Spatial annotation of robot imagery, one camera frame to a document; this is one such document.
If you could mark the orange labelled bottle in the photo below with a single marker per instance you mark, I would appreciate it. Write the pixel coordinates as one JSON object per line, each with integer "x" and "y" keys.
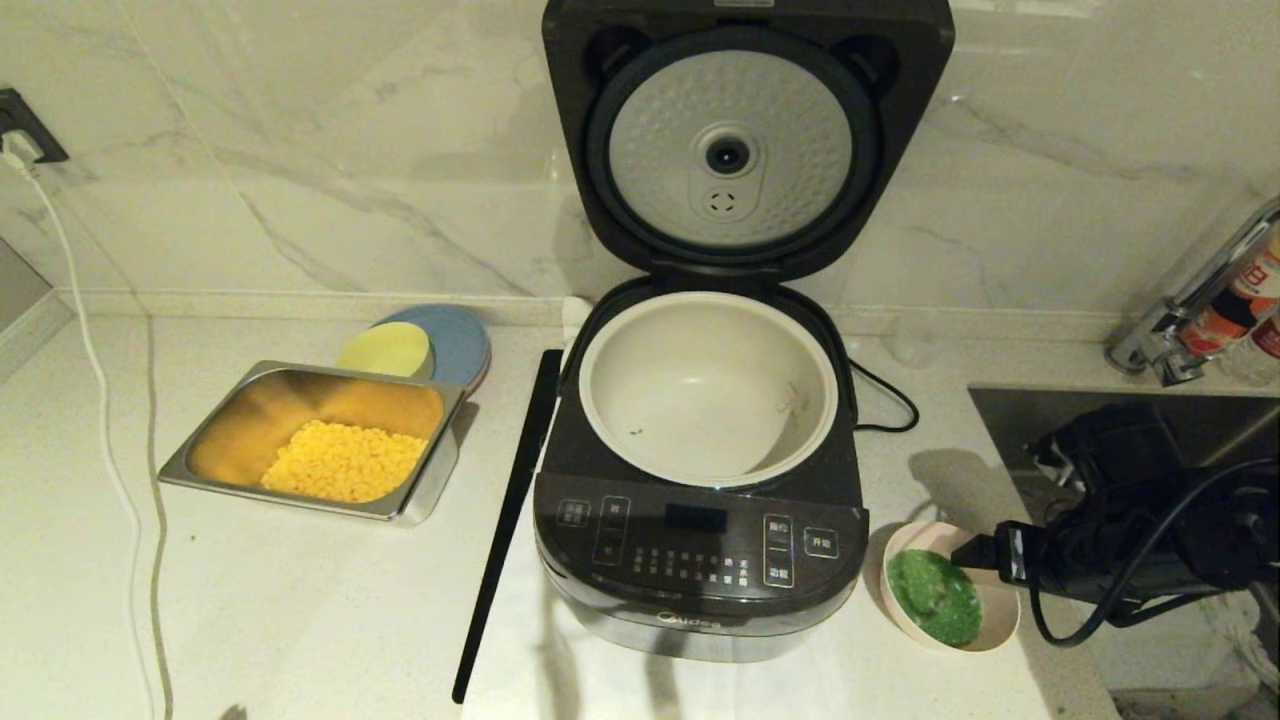
{"x": 1245, "y": 290}

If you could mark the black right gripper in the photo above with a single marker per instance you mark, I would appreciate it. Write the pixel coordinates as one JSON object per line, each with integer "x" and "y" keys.
{"x": 1050, "y": 560}

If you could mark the stainless steel tray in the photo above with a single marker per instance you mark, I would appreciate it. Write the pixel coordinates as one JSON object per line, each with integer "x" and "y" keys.
{"x": 250, "y": 420}

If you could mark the pink bowl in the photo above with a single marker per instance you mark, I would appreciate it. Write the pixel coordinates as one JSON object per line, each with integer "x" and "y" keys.
{"x": 920, "y": 535}

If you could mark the black rice cooker body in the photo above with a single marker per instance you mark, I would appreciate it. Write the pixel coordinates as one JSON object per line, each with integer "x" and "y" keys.
{"x": 700, "y": 560}

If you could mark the white inner pot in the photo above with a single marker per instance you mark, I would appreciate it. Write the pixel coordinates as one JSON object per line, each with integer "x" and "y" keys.
{"x": 700, "y": 400}

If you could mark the chrome faucet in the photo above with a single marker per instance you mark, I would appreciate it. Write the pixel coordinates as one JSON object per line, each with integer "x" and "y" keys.
{"x": 1160, "y": 345}

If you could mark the black wall socket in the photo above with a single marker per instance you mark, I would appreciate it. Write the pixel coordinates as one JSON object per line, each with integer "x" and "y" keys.
{"x": 25, "y": 125}

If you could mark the blue plate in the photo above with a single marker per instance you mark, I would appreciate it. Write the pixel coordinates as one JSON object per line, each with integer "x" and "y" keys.
{"x": 460, "y": 345}

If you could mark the green grains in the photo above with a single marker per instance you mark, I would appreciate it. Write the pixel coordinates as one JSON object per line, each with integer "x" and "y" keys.
{"x": 935, "y": 600}

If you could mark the black rice cooker lid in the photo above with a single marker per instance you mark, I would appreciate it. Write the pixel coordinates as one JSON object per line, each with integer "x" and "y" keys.
{"x": 590, "y": 120}

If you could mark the long black flat strip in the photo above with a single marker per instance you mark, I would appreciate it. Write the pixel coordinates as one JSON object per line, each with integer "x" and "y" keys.
{"x": 505, "y": 530}

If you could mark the clear plastic bottle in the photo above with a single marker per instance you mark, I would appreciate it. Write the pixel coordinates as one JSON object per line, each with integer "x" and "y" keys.
{"x": 1265, "y": 350}

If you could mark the yellow-green small dish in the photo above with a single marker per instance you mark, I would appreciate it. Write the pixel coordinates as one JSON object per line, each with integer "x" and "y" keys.
{"x": 385, "y": 350}

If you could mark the yellow corn kernels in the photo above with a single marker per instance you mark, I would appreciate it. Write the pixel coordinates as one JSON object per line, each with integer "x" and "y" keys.
{"x": 345, "y": 462}

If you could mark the white cloth with green specks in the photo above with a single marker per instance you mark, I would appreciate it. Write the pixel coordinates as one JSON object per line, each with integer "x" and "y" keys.
{"x": 1230, "y": 640}

